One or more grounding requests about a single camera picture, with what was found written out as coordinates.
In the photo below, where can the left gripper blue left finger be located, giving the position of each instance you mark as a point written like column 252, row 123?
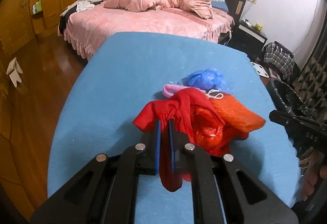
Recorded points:
column 157, row 134

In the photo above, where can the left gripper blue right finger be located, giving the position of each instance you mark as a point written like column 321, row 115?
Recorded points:
column 171, row 131

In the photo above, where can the red garment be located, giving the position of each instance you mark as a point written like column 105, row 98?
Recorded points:
column 178, row 107

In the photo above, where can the pink face mask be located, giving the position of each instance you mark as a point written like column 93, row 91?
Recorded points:
column 170, row 89

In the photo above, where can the red plastic bag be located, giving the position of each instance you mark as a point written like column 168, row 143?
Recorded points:
column 207, row 128

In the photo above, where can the blue plastic bag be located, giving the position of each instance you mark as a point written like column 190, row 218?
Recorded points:
column 206, row 79

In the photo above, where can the orange knitted cloth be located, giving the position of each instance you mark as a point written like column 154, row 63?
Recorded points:
column 236, row 114

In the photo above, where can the black trash bin with bag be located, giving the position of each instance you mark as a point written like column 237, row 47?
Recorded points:
column 286, row 100

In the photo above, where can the right hand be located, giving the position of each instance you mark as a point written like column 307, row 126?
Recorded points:
column 313, row 172

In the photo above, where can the dark patterned curtain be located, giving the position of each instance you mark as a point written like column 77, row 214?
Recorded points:
column 310, row 86

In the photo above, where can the blue table cloth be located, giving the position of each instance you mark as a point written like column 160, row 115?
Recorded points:
column 130, row 70

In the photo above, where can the white bathroom scale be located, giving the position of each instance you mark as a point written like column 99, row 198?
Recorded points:
column 260, row 70

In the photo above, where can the black bedside table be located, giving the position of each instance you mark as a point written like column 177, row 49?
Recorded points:
column 248, row 40

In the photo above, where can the yellow plush toy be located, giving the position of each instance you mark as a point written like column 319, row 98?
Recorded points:
column 257, row 27

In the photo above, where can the bed with pink sheet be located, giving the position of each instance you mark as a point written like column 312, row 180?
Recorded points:
column 86, row 31

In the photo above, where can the blue pillow right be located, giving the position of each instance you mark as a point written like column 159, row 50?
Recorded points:
column 220, row 4

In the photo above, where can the clothes pile on bed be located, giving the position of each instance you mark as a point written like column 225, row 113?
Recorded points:
column 77, row 6

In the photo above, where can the small white wooden stool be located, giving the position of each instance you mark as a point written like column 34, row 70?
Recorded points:
column 14, row 71

